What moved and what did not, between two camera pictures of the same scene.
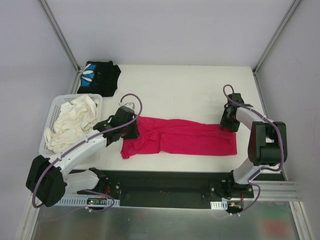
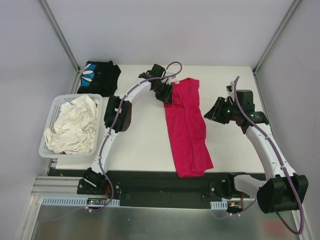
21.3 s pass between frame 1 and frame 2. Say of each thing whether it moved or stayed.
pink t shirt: moved
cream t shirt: stayed
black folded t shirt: stayed
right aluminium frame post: stayed
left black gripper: moved
